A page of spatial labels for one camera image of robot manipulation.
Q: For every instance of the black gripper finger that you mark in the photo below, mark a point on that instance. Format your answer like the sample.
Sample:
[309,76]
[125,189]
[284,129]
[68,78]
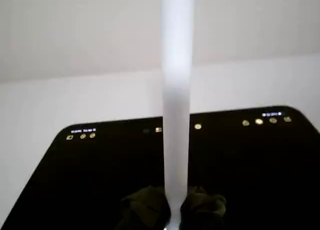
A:
[202,207]
[145,207]

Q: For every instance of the white stylus pen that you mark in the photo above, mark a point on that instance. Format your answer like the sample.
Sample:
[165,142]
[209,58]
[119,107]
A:
[176,90]

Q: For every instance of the black screen tablet silver edge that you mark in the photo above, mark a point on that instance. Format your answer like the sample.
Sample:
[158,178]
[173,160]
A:
[250,170]

